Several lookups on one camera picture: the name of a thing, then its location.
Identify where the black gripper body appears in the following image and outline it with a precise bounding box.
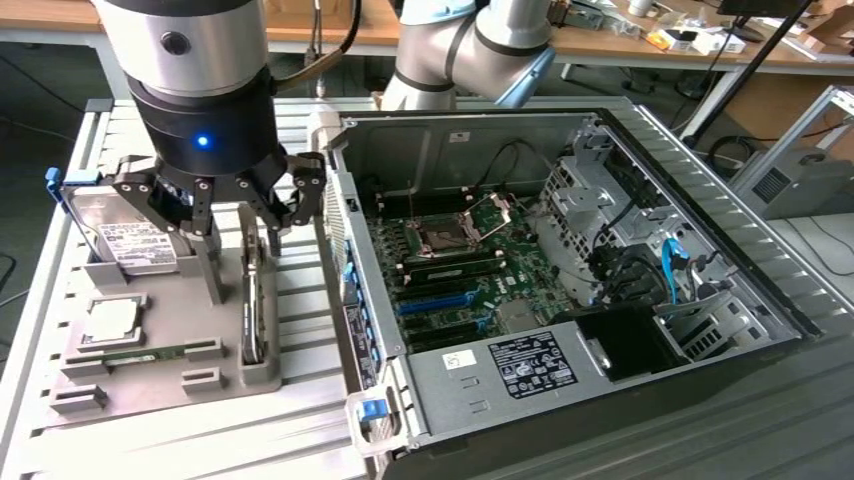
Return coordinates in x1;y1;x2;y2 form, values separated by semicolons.
124;68;290;184

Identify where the black Nvidia graphics card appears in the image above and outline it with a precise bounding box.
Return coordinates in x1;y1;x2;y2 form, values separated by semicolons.
234;202;279;365

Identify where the hard disk in blue caddy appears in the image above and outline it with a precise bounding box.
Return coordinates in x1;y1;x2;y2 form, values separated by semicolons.
43;168;199;277

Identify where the CPU socket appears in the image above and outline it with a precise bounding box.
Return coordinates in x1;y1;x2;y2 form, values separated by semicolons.
405;212;483;260

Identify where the brown cardboard box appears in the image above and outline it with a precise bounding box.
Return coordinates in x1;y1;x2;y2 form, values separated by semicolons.
267;0;354;29

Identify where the grey plastic parts rack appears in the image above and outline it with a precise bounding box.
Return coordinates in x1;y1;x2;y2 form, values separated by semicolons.
40;232;287;430

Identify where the silver CPU chip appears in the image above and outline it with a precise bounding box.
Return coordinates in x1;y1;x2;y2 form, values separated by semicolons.
83;298;147;345

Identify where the black RAM stick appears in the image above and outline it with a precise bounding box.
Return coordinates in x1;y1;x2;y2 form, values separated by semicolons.
402;258;503;285

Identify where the long black expansion slot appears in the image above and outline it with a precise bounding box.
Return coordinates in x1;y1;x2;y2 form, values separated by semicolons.
402;315;483;333
405;329;489;352
398;282;473;297

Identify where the metal socket cover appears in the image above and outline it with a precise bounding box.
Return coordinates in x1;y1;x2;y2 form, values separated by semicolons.
462;191;527;242

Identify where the green RAM stick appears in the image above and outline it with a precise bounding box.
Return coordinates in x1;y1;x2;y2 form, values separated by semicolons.
68;340;221;366

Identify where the green motherboard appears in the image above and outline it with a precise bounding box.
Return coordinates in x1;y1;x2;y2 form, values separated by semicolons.
363;199;582;354

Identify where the perforated metal drive cage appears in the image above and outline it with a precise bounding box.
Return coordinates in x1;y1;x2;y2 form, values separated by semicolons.
537;152;646;241

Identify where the silver power supply unit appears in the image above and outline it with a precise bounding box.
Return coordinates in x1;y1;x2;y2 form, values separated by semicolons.
405;319;620;437

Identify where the small electronics box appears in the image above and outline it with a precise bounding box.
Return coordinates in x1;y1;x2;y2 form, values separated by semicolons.
558;0;610;29

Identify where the black plastic shroud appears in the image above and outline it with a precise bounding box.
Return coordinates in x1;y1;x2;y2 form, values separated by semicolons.
572;305;690;385

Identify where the yellow white small box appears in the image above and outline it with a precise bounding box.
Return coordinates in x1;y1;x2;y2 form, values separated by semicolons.
648;27;700;52

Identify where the metal disk bay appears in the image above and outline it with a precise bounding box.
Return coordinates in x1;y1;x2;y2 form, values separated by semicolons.
657;298;770;363

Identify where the black stand pole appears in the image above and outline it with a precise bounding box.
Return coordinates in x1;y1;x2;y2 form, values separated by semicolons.
680;0;822;149

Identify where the open black PC case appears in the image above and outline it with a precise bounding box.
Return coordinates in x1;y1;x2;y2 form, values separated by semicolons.
306;102;828;480

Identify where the grey computer tower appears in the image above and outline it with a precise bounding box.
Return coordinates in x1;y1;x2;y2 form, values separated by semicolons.
730;147;854;221

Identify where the black monitor with stand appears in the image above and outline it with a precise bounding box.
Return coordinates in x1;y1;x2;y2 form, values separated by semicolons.
717;0;820;43

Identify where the brown cardboard piece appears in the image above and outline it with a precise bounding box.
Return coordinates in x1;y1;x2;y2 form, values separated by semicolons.
804;7;854;56

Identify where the thin cable with plug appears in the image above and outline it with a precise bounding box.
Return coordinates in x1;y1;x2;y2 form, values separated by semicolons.
303;0;330;99

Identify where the thick black camera cable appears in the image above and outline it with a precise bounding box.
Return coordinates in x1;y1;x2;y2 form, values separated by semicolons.
273;0;367;95

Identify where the black wire bundle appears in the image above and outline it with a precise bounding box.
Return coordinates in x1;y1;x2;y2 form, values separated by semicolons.
586;197;669;307

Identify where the blue SATA wire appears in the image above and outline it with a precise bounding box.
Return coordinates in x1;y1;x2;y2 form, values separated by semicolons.
658;237;688;307

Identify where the coiled black cable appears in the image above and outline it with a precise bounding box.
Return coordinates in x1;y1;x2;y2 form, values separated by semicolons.
705;134;762;176

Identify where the grey flat wire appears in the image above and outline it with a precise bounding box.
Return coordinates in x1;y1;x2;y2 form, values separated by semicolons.
652;288;736;318

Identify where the aluminium profile frame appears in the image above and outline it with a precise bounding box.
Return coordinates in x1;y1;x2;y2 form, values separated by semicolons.
766;83;854;166

